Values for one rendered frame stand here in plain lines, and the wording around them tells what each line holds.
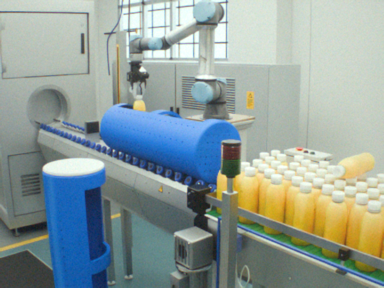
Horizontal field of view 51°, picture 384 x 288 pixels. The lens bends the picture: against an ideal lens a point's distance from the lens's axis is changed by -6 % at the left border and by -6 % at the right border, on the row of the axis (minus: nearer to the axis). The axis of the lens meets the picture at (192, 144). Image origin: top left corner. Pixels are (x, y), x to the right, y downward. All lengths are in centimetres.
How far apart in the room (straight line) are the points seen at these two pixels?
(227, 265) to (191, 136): 65
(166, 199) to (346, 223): 96
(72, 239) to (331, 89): 335
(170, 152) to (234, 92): 181
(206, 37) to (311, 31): 260
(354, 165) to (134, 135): 115
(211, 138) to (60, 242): 81
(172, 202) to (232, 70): 191
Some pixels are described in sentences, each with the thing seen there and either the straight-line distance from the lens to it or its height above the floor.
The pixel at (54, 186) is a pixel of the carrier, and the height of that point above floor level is 98.
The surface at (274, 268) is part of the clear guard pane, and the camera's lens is 142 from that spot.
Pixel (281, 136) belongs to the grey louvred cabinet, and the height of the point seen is 83.
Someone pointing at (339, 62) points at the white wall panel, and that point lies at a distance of 455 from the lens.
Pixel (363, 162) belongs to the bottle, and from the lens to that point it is 154.
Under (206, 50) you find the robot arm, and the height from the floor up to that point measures 154.
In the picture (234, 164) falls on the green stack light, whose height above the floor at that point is 120.
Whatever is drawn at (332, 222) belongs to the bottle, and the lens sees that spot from 136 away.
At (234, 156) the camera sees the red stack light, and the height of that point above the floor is 122.
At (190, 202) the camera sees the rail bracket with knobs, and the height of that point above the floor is 95.
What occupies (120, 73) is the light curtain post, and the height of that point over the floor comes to 139.
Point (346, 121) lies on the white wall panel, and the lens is 455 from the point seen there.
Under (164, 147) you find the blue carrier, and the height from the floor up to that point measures 110.
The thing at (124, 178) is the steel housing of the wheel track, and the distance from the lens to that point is 235.
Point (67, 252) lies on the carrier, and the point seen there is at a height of 68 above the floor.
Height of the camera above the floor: 152
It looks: 12 degrees down
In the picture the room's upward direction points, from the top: straight up
